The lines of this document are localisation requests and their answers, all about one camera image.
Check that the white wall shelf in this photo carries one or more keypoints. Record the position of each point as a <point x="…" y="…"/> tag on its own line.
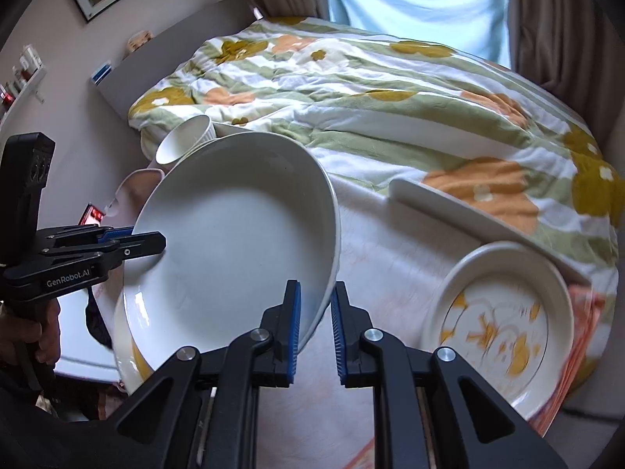
<point x="29" y="83"/>

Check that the grey headboard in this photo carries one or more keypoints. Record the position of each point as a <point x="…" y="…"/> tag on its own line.
<point x="161" y="53"/>

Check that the small plush toy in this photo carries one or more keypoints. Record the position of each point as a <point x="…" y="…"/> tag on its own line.
<point x="140" y="41"/>

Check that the white rectangular plate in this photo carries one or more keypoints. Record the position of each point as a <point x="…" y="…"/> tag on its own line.
<point x="439" y="205"/>
<point x="415" y="132"/>

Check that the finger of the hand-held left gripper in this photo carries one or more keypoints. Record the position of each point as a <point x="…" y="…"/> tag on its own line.
<point x="114" y="234"/>
<point x="146" y="244"/>

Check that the orange floral towel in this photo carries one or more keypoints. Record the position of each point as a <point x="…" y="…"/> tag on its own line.
<point x="390" y="254"/>

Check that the pink cloud-shaped plate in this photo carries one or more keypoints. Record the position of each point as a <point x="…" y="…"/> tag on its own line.
<point x="137" y="185"/>

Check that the person's left hand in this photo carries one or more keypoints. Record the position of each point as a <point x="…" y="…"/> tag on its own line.
<point x="51" y="327"/>

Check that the floral blanket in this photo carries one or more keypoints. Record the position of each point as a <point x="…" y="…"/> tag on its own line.
<point x="371" y="68"/>

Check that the white ribbed cup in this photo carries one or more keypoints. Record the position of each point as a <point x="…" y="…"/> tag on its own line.
<point x="188" y="139"/>

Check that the pale blue sheer curtain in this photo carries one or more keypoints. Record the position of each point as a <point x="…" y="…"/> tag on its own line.
<point x="415" y="5"/>

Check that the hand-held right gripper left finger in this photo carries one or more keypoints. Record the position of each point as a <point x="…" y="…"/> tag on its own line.
<point x="293" y="332"/>

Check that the black cloth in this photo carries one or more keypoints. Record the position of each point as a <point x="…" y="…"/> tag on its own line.
<point x="100" y="322"/>

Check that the red-lit device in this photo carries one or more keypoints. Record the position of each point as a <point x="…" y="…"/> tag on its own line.
<point x="93" y="214"/>

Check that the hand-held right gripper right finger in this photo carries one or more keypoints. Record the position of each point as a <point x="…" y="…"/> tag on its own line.
<point x="337" y="332"/>

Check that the blue box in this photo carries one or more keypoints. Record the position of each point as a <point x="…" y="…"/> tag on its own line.
<point x="101" y="72"/>

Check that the white deep plate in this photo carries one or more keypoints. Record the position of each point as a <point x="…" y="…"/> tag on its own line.
<point x="219" y="229"/>

